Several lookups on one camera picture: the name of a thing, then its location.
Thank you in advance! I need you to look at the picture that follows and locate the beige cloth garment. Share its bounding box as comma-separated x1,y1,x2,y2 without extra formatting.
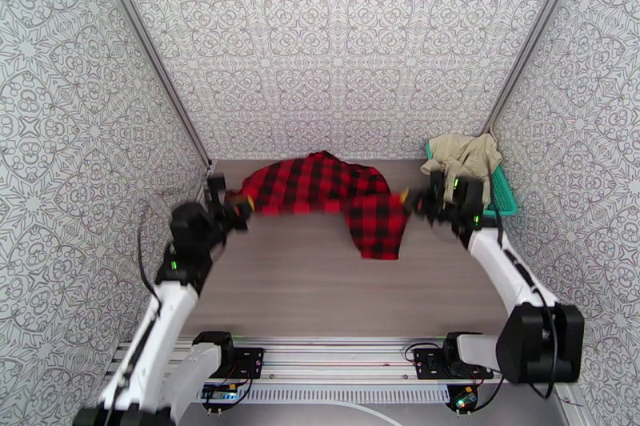
419,133,503,191

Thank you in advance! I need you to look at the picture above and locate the red black plaid shirt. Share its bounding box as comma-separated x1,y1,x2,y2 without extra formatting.
227,151,412,262

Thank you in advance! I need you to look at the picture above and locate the teal plastic basket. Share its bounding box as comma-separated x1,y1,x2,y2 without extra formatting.
425,139,518,220

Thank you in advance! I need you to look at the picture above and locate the small circuit board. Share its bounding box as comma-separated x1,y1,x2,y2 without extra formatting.
446,385,479,413
201,381,241,404

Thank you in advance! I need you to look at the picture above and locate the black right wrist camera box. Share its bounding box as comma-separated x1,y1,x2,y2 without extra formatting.
429,169,447,200

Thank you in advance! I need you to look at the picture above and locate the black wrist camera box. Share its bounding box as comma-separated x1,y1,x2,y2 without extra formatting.
206,174,227,204
429,169,447,200

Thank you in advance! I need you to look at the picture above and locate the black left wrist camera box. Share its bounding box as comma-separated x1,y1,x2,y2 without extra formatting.
206,174,227,204

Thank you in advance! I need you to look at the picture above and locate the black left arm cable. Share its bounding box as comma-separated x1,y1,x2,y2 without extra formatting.
136,209,162,300

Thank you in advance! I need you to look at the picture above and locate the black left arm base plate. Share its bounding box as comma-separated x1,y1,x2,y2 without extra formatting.
230,347,266,380

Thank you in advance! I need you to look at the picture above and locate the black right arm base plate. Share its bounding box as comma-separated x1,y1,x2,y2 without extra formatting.
414,348,495,382

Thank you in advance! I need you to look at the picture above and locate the aluminium rail frame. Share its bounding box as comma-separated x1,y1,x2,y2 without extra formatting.
103,336,576,387

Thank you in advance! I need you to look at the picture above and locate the aluminium corner post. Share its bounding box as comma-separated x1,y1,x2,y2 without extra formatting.
478,0,587,139
86,0,215,171

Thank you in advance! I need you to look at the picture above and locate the white slotted cable duct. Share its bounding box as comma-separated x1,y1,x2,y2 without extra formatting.
177,385,451,403

